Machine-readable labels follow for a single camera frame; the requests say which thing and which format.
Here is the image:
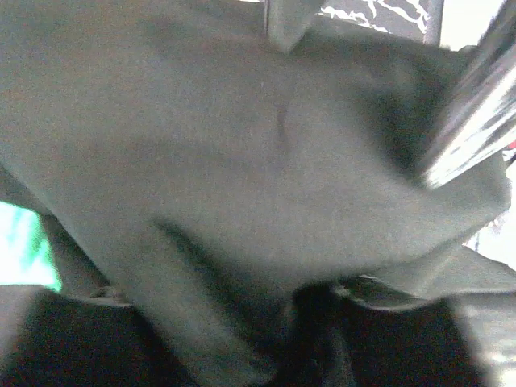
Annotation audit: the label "green tie-dye cloth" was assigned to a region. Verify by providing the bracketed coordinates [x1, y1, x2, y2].
[0, 202, 62, 292]

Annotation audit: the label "black marble pattern mat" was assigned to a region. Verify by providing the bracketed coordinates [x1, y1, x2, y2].
[318, 0, 431, 38]

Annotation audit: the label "black clothes pile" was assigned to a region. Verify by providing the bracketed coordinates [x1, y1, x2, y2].
[1, 1, 515, 386]

